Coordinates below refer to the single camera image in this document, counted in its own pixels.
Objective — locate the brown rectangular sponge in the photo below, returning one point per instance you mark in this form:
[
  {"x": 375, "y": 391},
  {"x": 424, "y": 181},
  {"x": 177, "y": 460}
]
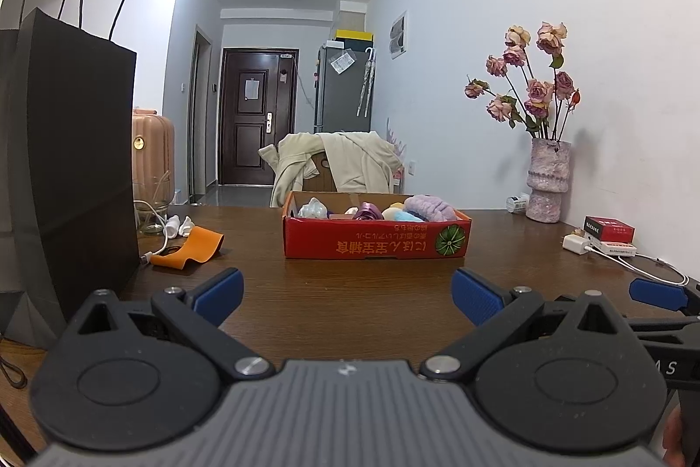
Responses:
[{"x": 342, "y": 215}]

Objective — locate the small red box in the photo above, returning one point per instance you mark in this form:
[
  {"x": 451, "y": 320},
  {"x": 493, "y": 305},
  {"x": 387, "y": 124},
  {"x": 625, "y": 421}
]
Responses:
[{"x": 608, "y": 227}]

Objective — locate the small dried flower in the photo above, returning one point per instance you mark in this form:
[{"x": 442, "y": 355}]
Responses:
[{"x": 577, "y": 232}]

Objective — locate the person's right hand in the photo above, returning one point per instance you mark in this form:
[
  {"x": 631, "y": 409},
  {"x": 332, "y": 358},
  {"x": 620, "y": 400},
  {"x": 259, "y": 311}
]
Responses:
[{"x": 675, "y": 437}]

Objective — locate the clear glass jar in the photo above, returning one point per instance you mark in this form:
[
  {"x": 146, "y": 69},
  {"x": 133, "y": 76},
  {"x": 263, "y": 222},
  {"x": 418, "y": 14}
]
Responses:
[{"x": 150, "y": 214}]

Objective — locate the iridescent mesh ball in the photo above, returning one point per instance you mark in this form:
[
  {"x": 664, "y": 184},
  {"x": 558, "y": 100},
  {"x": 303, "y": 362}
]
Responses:
[{"x": 311, "y": 209}]

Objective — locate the pink suitcase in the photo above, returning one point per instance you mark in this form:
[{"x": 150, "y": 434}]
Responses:
[{"x": 156, "y": 155}]

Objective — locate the purple fluffy towel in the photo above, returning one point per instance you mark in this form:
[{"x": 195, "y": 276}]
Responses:
[{"x": 432, "y": 207}]

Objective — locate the pink textured vase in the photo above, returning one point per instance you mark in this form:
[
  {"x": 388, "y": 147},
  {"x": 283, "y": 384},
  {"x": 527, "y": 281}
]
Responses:
[{"x": 547, "y": 182}]

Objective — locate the brown cardboard box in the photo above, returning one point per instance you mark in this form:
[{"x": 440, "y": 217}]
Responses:
[{"x": 320, "y": 180}]

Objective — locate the plastic sleeve on refrigerator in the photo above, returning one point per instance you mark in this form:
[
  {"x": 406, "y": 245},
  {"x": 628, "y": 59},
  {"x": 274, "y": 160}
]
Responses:
[{"x": 342, "y": 62}]

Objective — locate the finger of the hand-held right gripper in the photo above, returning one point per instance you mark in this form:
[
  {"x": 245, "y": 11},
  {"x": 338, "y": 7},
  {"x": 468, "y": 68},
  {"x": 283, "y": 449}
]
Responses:
[{"x": 656, "y": 293}]

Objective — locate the grey refrigerator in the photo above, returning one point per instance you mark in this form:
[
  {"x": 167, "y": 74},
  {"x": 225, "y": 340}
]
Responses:
[{"x": 339, "y": 103}]

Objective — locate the purple decorative plant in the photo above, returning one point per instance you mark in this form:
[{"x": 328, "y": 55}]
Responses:
[{"x": 395, "y": 141}]

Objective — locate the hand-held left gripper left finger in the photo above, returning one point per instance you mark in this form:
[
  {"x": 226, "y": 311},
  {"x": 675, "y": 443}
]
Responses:
[{"x": 219, "y": 293}]

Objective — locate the grey flat bag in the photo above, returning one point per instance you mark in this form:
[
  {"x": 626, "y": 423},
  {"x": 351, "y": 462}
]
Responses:
[{"x": 13, "y": 319}]

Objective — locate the beige coat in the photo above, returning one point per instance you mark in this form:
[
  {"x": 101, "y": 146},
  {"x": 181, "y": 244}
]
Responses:
[{"x": 350, "y": 166}]

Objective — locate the paper sheet on door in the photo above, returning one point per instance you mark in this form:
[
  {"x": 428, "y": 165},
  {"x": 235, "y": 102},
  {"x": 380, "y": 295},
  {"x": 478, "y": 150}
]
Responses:
[{"x": 251, "y": 88}]

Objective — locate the yellow white plush hamster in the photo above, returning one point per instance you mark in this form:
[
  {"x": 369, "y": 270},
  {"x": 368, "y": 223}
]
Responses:
[{"x": 391, "y": 212}]

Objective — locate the white folded umbrella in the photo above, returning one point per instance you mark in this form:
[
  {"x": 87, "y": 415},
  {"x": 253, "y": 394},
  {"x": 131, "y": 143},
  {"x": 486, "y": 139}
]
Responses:
[{"x": 365, "y": 87}]

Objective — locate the yellow box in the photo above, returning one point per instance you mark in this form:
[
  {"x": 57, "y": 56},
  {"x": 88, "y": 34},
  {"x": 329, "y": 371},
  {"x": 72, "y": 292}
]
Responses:
[{"x": 354, "y": 35}]

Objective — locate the flat white box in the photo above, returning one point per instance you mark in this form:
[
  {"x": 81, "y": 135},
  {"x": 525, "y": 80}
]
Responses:
[{"x": 618, "y": 248}]

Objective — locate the framed wall picture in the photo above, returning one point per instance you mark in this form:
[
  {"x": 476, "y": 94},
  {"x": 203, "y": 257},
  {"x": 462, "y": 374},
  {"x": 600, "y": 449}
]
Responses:
[{"x": 399, "y": 35}]

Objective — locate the dark brown door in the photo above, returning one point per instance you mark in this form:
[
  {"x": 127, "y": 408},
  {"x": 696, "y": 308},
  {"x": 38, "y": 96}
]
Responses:
[{"x": 257, "y": 128}]

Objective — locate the small white tubes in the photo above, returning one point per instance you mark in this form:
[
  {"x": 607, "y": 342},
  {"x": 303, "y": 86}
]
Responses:
[{"x": 179, "y": 225}]

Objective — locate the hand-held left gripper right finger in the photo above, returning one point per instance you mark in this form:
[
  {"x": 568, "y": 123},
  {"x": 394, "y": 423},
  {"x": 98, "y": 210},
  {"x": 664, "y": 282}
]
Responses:
[{"x": 476, "y": 297}]

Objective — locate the purple satin bonnet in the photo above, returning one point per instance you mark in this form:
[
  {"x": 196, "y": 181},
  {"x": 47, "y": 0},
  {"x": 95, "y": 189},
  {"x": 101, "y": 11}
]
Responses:
[{"x": 366, "y": 211}]

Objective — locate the dried pink rose bouquet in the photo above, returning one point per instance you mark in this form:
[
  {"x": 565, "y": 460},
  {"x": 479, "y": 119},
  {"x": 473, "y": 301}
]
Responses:
[{"x": 538, "y": 89}]

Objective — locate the small white bottle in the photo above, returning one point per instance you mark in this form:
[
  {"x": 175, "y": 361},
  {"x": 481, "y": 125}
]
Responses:
[{"x": 517, "y": 203}]

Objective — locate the white charger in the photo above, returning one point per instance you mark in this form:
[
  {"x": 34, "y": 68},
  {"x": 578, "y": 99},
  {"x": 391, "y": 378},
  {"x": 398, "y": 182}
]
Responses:
[{"x": 576, "y": 244}]

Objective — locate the black paper bag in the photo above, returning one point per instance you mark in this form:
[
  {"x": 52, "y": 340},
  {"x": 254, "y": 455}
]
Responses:
[{"x": 71, "y": 144}]

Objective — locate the red cardboard box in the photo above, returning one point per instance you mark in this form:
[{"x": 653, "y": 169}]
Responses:
[{"x": 377, "y": 240}]

